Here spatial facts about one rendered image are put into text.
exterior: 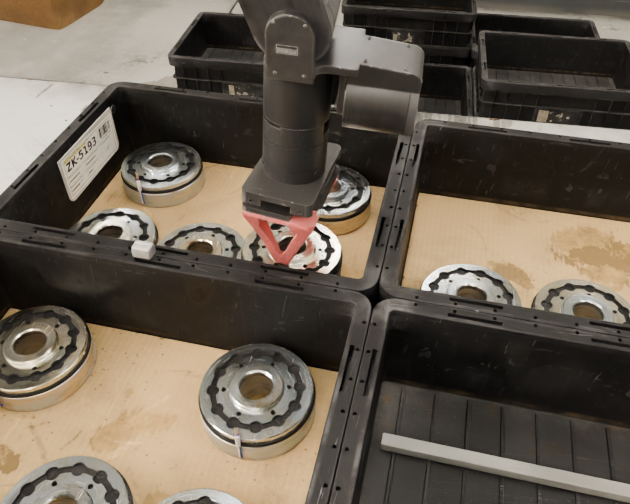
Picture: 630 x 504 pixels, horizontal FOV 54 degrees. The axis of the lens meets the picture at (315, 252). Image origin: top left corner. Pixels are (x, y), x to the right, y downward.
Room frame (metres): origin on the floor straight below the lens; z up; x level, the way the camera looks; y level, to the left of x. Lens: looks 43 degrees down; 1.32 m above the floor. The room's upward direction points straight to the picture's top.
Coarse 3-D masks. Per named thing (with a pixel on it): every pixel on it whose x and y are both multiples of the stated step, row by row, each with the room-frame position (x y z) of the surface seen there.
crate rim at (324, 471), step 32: (64, 256) 0.42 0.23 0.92; (96, 256) 0.41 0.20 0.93; (128, 256) 0.41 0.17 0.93; (256, 288) 0.38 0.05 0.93; (288, 288) 0.37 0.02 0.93; (320, 288) 0.37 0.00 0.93; (352, 320) 0.34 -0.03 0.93; (352, 352) 0.31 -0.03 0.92; (352, 384) 0.27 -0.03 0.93; (320, 448) 0.22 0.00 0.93; (320, 480) 0.20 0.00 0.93
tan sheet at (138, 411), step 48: (96, 336) 0.40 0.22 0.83; (144, 336) 0.40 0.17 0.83; (96, 384) 0.34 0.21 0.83; (144, 384) 0.34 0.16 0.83; (192, 384) 0.34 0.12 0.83; (0, 432) 0.29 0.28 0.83; (48, 432) 0.29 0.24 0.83; (96, 432) 0.29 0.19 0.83; (144, 432) 0.29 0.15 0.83; (192, 432) 0.29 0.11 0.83; (0, 480) 0.25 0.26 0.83; (144, 480) 0.25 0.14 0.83; (192, 480) 0.25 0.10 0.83; (240, 480) 0.25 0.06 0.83; (288, 480) 0.25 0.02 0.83
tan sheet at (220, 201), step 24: (216, 168) 0.69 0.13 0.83; (240, 168) 0.69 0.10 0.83; (120, 192) 0.64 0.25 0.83; (216, 192) 0.64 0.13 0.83; (240, 192) 0.64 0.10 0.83; (168, 216) 0.59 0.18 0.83; (192, 216) 0.59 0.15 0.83; (216, 216) 0.59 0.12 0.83; (240, 216) 0.59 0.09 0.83; (360, 240) 0.54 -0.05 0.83; (360, 264) 0.50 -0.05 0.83
